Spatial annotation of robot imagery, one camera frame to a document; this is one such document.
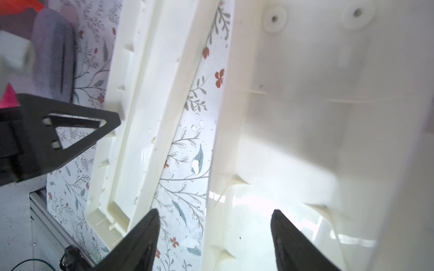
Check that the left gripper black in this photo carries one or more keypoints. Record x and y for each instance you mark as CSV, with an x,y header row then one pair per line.
x,y
30,144

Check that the cream dispenser lid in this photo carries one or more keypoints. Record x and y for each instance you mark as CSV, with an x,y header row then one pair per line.
x,y
157,51

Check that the red plush toy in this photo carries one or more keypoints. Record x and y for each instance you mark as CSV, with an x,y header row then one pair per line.
x,y
12,7

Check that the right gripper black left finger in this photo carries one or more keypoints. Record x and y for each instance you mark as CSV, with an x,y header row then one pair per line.
x,y
137,251

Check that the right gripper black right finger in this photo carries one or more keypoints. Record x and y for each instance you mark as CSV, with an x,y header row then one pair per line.
x,y
293,251

